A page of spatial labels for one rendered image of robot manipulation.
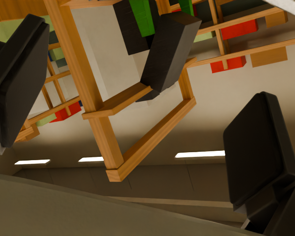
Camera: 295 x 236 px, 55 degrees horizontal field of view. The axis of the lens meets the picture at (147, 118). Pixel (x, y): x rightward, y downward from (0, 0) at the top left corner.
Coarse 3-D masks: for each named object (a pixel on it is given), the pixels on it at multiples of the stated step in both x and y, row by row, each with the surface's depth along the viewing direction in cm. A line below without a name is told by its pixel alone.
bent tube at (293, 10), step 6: (264, 0) 17; (270, 0) 17; (276, 0) 17; (282, 0) 17; (288, 0) 17; (294, 0) 17; (276, 6) 17; (282, 6) 17; (288, 6) 17; (294, 6) 17; (288, 12) 17; (294, 12) 17
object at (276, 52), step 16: (192, 0) 529; (208, 0) 520; (224, 0) 514; (256, 16) 489; (272, 16) 489; (208, 32) 544; (224, 32) 531; (240, 32) 520; (256, 48) 509; (272, 48) 501; (192, 64) 576; (224, 64) 550; (240, 64) 542; (256, 64) 528
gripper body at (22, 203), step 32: (0, 192) 5; (32, 192) 6; (64, 192) 6; (0, 224) 5; (32, 224) 5; (64, 224) 5; (96, 224) 6; (128, 224) 6; (160, 224) 6; (192, 224) 6
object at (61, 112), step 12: (48, 48) 554; (60, 48) 590; (48, 60) 556; (48, 96) 599; (60, 96) 574; (60, 108) 563; (72, 108) 599; (36, 120) 513; (48, 120) 544; (60, 120) 575; (36, 132) 524
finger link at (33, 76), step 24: (24, 24) 9; (48, 24) 10; (0, 48) 9; (24, 48) 9; (0, 72) 8; (24, 72) 9; (0, 96) 8; (24, 96) 10; (0, 120) 8; (24, 120) 10; (0, 144) 9
